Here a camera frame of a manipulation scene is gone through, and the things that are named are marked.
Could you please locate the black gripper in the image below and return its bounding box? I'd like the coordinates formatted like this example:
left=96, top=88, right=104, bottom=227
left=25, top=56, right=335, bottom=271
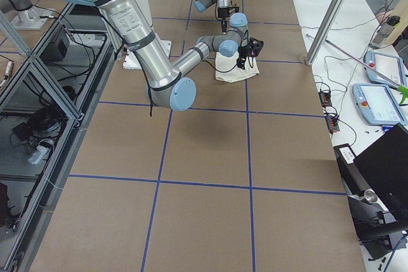
left=217, top=6, right=229, bottom=33
left=237, top=45, right=251, bottom=70

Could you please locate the cream long sleeve shirt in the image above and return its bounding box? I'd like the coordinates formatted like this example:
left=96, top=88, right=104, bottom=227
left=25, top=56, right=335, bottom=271
left=215, top=52, right=259, bottom=83

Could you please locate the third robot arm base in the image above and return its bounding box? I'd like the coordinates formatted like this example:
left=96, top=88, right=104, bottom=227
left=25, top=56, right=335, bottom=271
left=1, top=0, right=49, bottom=31

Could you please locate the red black circuit board upper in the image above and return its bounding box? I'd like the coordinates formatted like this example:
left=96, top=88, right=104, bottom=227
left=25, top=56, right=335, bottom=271
left=318, top=91, right=332, bottom=108

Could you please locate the red black circuit board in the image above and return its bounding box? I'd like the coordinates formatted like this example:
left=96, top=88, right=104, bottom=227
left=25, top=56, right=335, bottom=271
left=325, top=114, right=340, bottom=134
left=318, top=91, right=332, bottom=108

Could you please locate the red black circuit board lower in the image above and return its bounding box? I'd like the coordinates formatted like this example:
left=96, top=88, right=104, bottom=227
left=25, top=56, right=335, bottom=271
left=325, top=114, right=340, bottom=134

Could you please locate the near teach pendant tablet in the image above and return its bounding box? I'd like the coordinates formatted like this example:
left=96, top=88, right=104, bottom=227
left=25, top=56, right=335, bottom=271
left=352, top=83, right=407, bottom=125

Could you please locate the teach pendant tablet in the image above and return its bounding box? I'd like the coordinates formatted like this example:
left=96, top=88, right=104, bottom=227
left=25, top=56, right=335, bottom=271
left=364, top=51, right=407, bottom=87
left=352, top=83, right=407, bottom=125

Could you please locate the clear water bottle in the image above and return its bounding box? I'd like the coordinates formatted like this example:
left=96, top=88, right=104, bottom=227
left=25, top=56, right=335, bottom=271
left=370, top=15, right=400, bottom=49

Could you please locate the far teach pendant tablet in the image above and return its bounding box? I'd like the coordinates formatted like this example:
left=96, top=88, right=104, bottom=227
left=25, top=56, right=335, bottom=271
left=364, top=51, right=407, bottom=87

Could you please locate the metal reacher grabber tool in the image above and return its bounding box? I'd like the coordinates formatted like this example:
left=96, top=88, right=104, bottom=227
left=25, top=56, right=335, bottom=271
left=324, top=39, right=408, bottom=105

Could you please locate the black monitor on stand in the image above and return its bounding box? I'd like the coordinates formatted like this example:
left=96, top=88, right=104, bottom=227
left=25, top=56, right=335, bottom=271
left=334, top=124, right=407, bottom=259

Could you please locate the white power strip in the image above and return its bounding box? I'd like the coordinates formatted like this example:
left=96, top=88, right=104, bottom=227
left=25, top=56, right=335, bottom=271
left=27, top=145, right=48, bottom=165

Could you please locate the aluminium frame post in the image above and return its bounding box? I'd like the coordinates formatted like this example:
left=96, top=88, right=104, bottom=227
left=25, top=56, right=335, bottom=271
left=305, top=0, right=345, bottom=66

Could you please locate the black box under frame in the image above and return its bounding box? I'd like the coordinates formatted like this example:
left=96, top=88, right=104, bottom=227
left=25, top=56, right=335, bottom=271
left=40, top=31, right=69, bottom=61

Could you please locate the aluminium frame side rail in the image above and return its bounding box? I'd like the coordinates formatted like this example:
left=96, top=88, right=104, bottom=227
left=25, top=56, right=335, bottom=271
left=0, top=0, right=128, bottom=271

